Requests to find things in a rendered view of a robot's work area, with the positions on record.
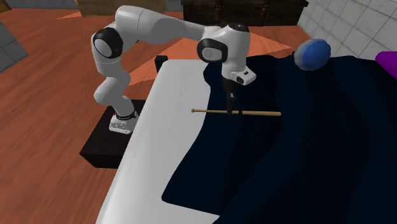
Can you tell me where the wooden baseball bat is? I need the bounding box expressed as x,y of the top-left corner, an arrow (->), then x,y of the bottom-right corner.
191,108 -> 282,117

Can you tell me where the dark wooden dresser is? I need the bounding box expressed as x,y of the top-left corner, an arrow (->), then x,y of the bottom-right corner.
181,0 -> 310,27

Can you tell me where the dark blue blanket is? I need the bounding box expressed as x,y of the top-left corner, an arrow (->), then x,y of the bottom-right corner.
161,52 -> 397,224

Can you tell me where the blue round cushion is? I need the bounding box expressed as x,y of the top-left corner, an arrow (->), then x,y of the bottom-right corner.
293,38 -> 332,71

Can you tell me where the black robot stand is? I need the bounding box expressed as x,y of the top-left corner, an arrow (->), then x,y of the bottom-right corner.
79,99 -> 147,169

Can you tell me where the purple pillow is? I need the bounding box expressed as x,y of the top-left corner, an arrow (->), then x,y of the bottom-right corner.
375,51 -> 397,80

